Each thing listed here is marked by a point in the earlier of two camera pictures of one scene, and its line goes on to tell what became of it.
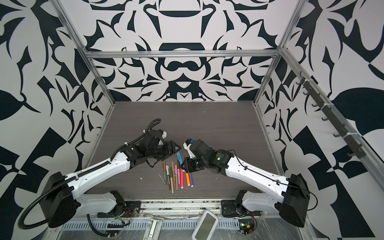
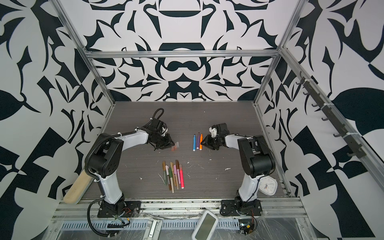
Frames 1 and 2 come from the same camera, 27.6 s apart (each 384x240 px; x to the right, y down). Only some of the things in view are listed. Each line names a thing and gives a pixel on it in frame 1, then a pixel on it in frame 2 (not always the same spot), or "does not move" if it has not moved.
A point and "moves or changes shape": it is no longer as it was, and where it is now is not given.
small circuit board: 246,226 does not move
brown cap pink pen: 178,170 does not move
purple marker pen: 191,180 moves or changes shape
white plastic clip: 153,230 does not move
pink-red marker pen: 182,178 does not move
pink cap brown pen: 167,173 does not move
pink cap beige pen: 176,174 does not move
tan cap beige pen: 173,173 does not move
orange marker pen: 188,179 moves or changes shape
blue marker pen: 179,158 moves or changes shape
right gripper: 189,168 → 208,142
